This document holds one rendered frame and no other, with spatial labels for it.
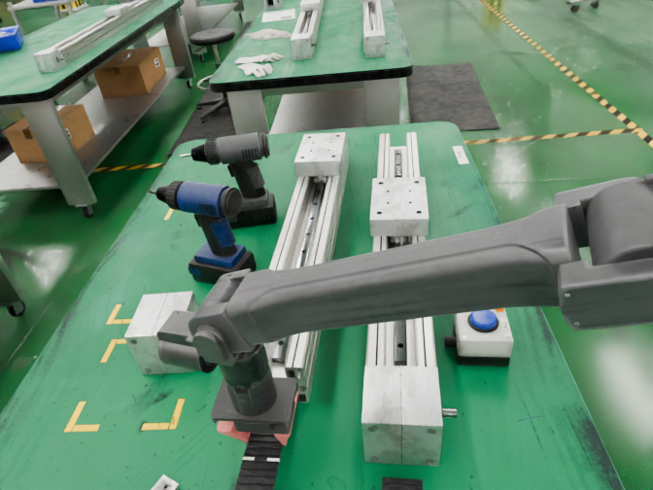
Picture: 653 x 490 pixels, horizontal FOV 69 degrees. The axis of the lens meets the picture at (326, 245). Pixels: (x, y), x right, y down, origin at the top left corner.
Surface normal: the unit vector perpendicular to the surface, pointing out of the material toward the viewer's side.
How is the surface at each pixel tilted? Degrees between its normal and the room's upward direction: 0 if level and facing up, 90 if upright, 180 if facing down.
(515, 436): 0
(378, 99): 90
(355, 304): 89
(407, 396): 0
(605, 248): 64
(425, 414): 0
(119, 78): 89
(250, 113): 90
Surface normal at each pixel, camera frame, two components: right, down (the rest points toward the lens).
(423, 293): -0.33, 0.58
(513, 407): -0.10, -0.80
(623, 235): -0.68, -0.67
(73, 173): -0.03, 0.60
